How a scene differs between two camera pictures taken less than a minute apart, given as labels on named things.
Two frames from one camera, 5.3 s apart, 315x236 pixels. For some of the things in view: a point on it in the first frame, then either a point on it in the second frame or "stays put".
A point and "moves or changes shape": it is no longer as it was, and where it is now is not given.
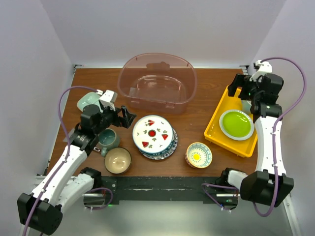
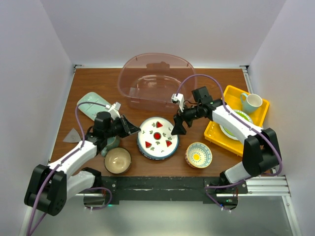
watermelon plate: [153, 133] moves or changes shape
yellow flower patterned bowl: [198, 155] stays put
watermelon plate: [164, 151] → [156, 158]
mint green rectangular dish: [86, 99] stays put
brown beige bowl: [117, 160] stays put
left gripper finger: [126, 122] → [132, 129]
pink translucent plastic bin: [157, 83] stays put
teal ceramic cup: [108, 138] stays put
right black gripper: [242, 80] → [178, 129]
